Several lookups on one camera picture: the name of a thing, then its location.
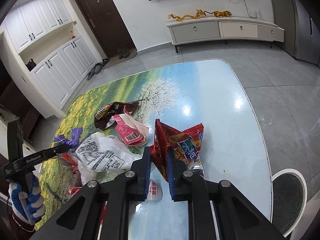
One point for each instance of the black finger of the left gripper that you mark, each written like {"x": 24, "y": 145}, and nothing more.
{"x": 59, "y": 149}

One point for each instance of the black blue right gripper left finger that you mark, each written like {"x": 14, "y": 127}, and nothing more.
{"x": 101, "y": 211}

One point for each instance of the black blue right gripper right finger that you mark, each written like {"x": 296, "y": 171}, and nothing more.
{"x": 216, "y": 210}

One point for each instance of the purple wrapper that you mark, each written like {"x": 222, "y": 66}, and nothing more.
{"x": 73, "y": 142}

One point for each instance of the red snack bag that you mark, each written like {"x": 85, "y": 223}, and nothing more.
{"x": 185, "y": 144}

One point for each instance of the white round trash bin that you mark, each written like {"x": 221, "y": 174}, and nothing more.
{"x": 290, "y": 195}

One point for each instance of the blue white gloved hand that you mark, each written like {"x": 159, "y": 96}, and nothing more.
{"x": 27, "y": 207}

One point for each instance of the red white small wrapper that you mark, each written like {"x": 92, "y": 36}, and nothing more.
{"x": 155, "y": 192}

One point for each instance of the white printed plastic bag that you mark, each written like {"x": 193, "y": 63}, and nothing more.
{"x": 102, "y": 153}

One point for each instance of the dark brown snack wrapper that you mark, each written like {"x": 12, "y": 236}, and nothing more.
{"x": 104, "y": 118}

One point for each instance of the pink wrapper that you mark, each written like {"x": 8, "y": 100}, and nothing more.
{"x": 130, "y": 131}

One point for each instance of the grey slippers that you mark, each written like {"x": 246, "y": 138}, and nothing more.
{"x": 97, "y": 68}

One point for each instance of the white shoe cabinet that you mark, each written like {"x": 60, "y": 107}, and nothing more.
{"x": 47, "y": 54}

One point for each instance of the brown door mat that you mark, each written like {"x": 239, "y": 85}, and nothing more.
{"x": 116, "y": 60}

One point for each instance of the dark brown entrance door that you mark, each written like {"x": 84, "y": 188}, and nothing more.
{"x": 108, "y": 27}

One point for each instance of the white TV cabinet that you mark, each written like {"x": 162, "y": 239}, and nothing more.
{"x": 226, "y": 28}

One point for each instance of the grey refrigerator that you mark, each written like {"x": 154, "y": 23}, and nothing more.
{"x": 306, "y": 35}

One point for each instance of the golden dragon ornament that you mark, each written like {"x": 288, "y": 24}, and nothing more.
{"x": 200, "y": 13}

